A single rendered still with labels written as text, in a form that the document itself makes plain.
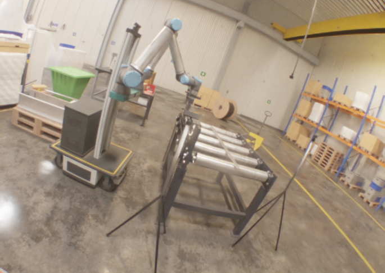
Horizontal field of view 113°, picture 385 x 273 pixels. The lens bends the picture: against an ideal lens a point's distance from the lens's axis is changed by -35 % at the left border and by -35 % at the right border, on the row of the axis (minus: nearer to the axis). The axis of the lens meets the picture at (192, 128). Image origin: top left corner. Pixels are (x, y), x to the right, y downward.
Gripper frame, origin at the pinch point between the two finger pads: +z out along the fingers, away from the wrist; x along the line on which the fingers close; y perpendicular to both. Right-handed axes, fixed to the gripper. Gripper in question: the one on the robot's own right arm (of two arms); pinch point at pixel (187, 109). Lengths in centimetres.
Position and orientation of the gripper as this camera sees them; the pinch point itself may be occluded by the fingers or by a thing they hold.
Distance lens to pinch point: 204.3
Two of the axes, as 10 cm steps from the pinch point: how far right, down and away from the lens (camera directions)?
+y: -9.3, -3.1, -1.9
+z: -3.5, 9.0, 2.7
